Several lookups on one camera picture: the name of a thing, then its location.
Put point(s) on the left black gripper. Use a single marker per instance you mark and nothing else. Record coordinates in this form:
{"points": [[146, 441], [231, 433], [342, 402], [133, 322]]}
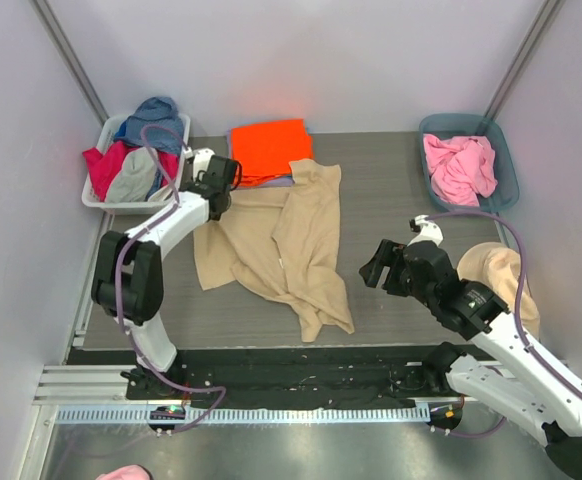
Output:
{"points": [[222, 201]]}

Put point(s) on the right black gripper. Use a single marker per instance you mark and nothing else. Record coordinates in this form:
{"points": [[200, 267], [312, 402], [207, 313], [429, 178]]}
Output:
{"points": [[394, 270]]}

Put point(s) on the beige t shirt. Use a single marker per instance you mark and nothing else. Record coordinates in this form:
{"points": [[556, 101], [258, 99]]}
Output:
{"points": [[282, 244]]}

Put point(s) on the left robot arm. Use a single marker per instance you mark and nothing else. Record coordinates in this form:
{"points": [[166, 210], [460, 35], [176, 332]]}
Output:
{"points": [[128, 280]]}

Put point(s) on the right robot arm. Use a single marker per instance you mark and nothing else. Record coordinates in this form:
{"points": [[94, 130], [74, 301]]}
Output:
{"points": [[543, 396]]}

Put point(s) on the orange folded t shirt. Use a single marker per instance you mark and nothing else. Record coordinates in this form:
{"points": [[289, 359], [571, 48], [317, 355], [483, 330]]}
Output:
{"points": [[266, 145]]}

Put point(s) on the blue patterned garment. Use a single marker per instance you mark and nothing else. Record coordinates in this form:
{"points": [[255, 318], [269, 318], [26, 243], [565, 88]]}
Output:
{"points": [[156, 120]]}

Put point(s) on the grey garment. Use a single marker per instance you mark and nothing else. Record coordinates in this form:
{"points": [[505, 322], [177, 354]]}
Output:
{"points": [[138, 178]]}

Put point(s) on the beige bucket hat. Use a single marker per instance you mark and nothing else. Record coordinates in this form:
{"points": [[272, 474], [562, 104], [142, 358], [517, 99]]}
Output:
{"points": [[499, 268]]}

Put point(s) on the magenta garment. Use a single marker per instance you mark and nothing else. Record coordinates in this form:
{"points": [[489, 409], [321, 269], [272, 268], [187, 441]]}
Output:
{"points": [[102, 167]]}

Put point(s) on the white laundry basket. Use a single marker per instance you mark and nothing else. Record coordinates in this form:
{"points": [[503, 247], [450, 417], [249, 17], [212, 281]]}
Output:
{"points": [[152, 204]]}

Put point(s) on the pink crumpled t shirt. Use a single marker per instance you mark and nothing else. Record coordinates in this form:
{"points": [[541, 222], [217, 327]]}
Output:
{"points": [[461, 169]]}

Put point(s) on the teal plastic basin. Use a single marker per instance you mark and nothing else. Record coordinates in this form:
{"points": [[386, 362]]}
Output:
{"points": [[448, 125]]}

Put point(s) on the pink object bottom edge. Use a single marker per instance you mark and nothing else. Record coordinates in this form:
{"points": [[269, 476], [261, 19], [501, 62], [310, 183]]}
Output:
{"points": [[130, 472]]}

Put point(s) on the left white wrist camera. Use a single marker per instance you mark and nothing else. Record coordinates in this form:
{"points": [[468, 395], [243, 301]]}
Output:
{"points": [[197, 161]]}

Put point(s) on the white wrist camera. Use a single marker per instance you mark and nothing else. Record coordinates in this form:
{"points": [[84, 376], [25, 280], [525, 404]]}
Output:
{"points": [[425, 229], [197, 161]]}

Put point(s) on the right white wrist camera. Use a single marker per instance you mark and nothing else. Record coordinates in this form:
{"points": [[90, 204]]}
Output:
{"points": [[425, 229]]}

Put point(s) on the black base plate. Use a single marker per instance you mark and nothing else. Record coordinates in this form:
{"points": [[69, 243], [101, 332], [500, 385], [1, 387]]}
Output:
{"points": [[304, 355]]}

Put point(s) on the white slotted cable duct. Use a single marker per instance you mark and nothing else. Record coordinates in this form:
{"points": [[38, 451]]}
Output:
{"points": [[169, 415]]}

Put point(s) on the left aluminium corner post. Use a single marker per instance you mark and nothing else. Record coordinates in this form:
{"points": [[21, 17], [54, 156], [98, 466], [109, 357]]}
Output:
{"points": [[61, 42]]}

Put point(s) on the aluminium corner post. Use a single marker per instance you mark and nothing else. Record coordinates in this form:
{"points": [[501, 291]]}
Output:
{"points": [[61, 42], [540, 26]]}

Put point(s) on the aluminium rail frame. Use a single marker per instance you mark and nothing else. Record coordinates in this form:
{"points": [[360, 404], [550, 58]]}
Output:
{"points": [[81, 382]]}

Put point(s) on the right aluminium corner post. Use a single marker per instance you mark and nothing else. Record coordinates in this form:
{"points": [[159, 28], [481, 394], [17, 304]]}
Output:
{"points": [[540, 26]]}

